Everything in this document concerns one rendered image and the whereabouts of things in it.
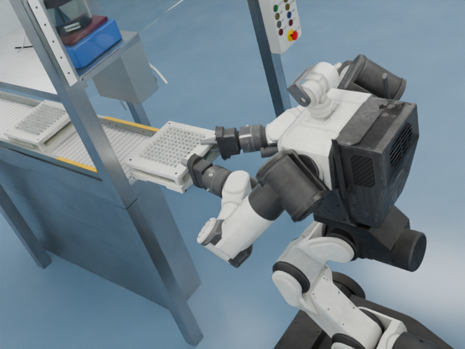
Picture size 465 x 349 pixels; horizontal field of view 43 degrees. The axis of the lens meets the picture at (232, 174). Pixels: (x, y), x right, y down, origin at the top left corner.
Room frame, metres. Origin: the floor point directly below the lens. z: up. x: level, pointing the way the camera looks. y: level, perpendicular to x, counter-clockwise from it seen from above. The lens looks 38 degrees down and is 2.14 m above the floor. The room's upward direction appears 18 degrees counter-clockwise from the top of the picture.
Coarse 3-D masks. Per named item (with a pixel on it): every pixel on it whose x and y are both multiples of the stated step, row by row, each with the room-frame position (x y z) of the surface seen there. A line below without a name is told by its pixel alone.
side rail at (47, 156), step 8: (0, 144) 2.28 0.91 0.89; (8, 144) 2.22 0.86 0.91; (16, 144) 2.19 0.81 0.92; (24, 152) 2.15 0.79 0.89; (32, 152) 2.10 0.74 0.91; (40, 152) 2.06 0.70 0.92; (48, 160) 2.03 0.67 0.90; (56, 160) 1.98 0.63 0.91; (72, 168) 1.92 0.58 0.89; (80, 168) 1.88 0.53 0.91; (96, 176) 1.82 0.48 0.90
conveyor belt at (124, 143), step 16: (0, 112) 2.59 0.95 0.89; (16, 112) 2.54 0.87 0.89; (0, 128) 2.44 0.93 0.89; (112, 128) 2.13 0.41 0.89; (64, 144) 2.13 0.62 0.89; (80, 144) 2.09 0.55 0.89; (112, 144) 2.01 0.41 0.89; (128, 144) 1.97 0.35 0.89; (80, 160) 1.97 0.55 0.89; (128, 176) 1.77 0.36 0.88
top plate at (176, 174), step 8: (184, 128) 1.77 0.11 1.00; (192, 128) 1.75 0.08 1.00; (200, 128) 1.74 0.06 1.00; (152, 136) 1.78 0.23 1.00; (208, 136) 1.67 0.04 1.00; (144, 144) 1.75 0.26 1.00; (152, 144) 1.74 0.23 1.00; (184, 144) 1.67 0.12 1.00; (200, 144) 1.64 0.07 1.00; (136, 152) 1.72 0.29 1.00; (192, 152) 1.61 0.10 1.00; (200, 152) 1.60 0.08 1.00; (128, 160) 1.69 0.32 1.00; (136, 160) 1.67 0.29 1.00; (144, 160) 1.66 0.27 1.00; (136, 168) 1.65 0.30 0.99; (144, 168) 1.62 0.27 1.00; (152, 168) 1.60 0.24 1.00; (160, 168) 1.58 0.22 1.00; (168, 168) 1.57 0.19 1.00; (176, 168) 1.56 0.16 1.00; (184, 168) 1.54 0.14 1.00; (168, 176) 1.54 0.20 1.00; (176, 176) 1.52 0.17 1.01
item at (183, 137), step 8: (168, 136) 1.74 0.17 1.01; (176, 136) 1.72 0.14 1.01; (184, 136) 1.71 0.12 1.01; (192, 136) 1.70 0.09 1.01; (160, 144) 1.71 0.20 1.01; (168, 144) 1.70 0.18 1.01; (176, 144) 1.68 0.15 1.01; (152, 152) 1.67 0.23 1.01; (160, 152) 1.66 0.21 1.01; (168, 152) 1.65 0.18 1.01; (176, 152) 1.64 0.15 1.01; (168, 160) 1.61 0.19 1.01
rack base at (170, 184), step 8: (208, 152) 1.65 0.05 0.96; (216, 152) 1.64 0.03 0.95; (208, 160) 1.61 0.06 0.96; (136, 176) 1.66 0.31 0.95; (144, 176) 1.64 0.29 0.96; (152, 176) 1.62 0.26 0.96; (160, 176) 1.61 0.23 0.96; (184, 176) 1.56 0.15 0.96; (168, 184) 1.55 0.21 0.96; (184, 184) 1.52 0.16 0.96; (184, 192) 1.51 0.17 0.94
